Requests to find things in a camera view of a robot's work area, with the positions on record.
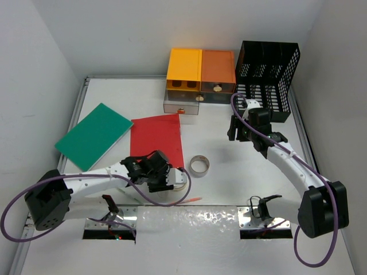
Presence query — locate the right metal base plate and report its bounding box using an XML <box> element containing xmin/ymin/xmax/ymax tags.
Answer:
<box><xmin>237</xmin><ymin>206</ymin><xmax>291</xmax><ymax>230</ymax></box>

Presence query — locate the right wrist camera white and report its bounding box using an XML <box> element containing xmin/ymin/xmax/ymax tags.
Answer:
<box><xmin>242</xmin><ymin>99</ymin><xmax>261</xmax><ymax>120</ymax></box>

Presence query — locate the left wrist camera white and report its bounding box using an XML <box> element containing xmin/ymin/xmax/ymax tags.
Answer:
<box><xmin>167</xmin><ymin>168</ymin><xmax>187</xmax><ymax>189</ymax></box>

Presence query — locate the white foam front board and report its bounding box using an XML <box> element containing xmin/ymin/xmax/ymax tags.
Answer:
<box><xmin>22</xmin><ymin>206</ymin><xmax>354</xmax><ymax>274</ymax></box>

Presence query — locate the silver tape roll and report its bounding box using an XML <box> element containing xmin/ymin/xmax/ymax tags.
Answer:
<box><xmin>189</xmin><ymin>155</ymin><xmax>210</xmax><ymax>178</ymax></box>

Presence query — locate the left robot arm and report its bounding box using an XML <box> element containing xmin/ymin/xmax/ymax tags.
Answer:
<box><xmin>25</xmin><ymin>151</ymin><xmax>186</xmax><ymax>231</ymax></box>

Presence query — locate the beige masking tape roll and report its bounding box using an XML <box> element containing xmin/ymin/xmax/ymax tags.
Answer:
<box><xmin>173</xmin><ymin>172</ymin><xmax>188</xmax><ymax>192</ymax></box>

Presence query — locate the green notebook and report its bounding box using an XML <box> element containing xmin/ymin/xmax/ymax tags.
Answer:
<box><xmin>55</xmin><ymin>103</ymin><xmax>133</xmax><ymax>172</ymax></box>

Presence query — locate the orange highlighter pen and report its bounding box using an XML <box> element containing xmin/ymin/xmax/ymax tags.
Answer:
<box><xmin>179</xmin><ymin>197</ymin><xmax>202</xmax><ymax>205</ymax></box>

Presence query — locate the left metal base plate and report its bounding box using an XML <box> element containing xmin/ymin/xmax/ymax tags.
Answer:
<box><xmin>84</xmin><ymin>204</ymin><xmax>138</xmax><ymax>230</ymax></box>

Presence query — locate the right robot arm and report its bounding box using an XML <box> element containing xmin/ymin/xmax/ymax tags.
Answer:
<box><xmin>227</xmin><ymin>108</ymin><xmax>349</xmax><ymax>238</ymax></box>

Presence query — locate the metal base plate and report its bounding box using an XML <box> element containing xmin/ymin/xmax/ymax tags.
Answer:
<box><xmin>84</xmin><ymin>204</ymin><xmax>138</xmax><ymax>230</ymax></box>
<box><xmin>237</xmin><ymin>206</ymin><xmax>291</xmax><ymax>230</ymax></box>

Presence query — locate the grey bottom drawer box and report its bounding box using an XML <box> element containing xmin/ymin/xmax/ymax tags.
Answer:
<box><xmin>167</xmin><ymin>90</ymin><xmax>232</xmax><ymax>104</ymax></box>

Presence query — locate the red folder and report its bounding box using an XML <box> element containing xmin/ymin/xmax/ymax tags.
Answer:
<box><xmin>130</xmin><ymin>114</ymin><xmax>184</xmax><ymax>168</ymax></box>

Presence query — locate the orange drawer box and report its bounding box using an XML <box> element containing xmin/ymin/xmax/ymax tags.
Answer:
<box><xmin>201</xmin><ymin>50</ymin><xmax>236</xmax><ymax>93</ymax></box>

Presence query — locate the black mesh file organizer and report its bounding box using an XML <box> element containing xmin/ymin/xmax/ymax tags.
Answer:
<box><xmin>235</xmin><ymin>41</ymin><xmax>300</xmax><ymax>123</ymax></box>

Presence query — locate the yellow drawer box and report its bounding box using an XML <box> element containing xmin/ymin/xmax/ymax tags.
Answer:
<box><xmin>163</xmin><ymin>48</ymin><xmax>203</xmax><ymax>115</ymax></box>

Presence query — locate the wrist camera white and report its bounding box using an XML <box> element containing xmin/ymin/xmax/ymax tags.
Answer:
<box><xmin>167</xmin><ymin>168</ymin><xmax>187</xmax><ymax>189</ymax></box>
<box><xmin>242</xmin><ymin>99</ymin><xmax>261</xmax><ymax>120</ymax></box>

